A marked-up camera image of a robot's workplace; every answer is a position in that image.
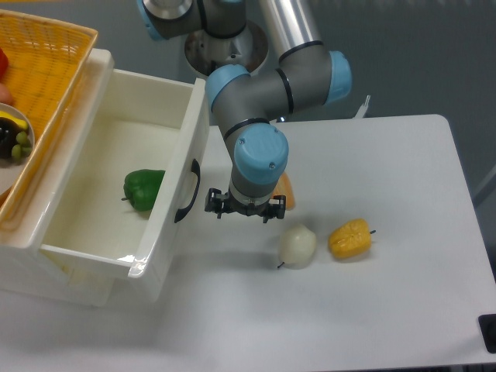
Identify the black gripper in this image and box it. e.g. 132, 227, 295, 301
205, 188, 286, 223

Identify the white top drawer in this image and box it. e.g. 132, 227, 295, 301
41, 71, 209, 306

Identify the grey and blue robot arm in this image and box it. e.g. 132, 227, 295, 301
137, 1, 353, 220

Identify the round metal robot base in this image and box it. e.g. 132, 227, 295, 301
184, 21, 269, 77

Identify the white drawer cabinet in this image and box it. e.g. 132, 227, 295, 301
1, 49, 114, 306

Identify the orange toy bread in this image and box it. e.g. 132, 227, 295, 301
272, 172, 295, 210

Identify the white toy pear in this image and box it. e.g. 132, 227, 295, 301
277, 224, 317, 270

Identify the green toy bell pepper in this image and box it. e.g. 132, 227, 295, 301
122, 169, 165, 212

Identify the yellow toy bell pepper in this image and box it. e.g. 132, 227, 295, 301
328, 219, 375, 260

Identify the white plate with toy food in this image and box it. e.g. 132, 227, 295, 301
1, 103, 36, 196

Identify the yellow woven basket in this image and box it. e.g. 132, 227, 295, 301
1, 9, 98, 221

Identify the black object at table edge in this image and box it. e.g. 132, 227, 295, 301
478, 314, 496, 354

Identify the red toy fruit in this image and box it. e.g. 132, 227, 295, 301
0, 49, 9, 78

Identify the white bracket behind table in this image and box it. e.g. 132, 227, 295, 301
353, 95, 371, 119

